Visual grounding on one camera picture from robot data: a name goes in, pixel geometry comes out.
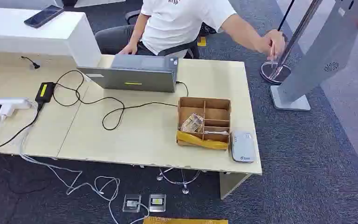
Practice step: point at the white power strip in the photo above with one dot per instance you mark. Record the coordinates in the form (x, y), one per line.
(6, 102)

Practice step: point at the white card in slot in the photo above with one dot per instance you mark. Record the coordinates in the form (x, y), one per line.
(216, 132)

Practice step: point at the grey laptop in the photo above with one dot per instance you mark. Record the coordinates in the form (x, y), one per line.
(135, 75)

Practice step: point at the black power adapter yellow label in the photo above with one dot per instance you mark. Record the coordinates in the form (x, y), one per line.
(44, 92)

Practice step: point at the yellow sheet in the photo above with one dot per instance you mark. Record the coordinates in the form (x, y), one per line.
(185, 220)

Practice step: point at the black smartphone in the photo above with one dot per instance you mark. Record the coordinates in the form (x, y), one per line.
(43, 16)

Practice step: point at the grey kiosk stand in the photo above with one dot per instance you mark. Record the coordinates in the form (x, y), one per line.
(318, 55)

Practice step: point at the person's hand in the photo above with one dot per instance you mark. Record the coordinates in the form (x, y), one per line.
(273, 41)
(129, 49)

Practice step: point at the floor socket white label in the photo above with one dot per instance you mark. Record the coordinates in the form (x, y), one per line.
(132, 203)

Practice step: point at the grey card reader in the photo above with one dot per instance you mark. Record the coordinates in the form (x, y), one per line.
(242, 146)

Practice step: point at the yellow tape strip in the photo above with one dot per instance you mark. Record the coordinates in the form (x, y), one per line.
(197, 142)

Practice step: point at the white counter block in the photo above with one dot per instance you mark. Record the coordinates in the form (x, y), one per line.
(27, 34)

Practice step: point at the pale wooden desk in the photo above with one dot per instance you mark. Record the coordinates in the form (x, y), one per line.
(148, 136)

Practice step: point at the chrome stanchion post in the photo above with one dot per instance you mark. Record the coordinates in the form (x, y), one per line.
(276, 74)

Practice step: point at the person's left hand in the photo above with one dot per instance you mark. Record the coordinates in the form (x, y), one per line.
(273, 41)

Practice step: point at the wooden divided card box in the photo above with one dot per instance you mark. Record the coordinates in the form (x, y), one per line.
(217, 114)

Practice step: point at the white plug charger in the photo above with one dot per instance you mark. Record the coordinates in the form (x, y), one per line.
(8, 110)

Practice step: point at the person's right hand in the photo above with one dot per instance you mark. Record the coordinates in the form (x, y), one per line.
(129, 49)

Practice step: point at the person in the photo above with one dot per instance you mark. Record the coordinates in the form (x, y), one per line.
(179, 24)

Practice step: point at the floor socket yellow label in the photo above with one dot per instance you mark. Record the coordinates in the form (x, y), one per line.
(157, 202)

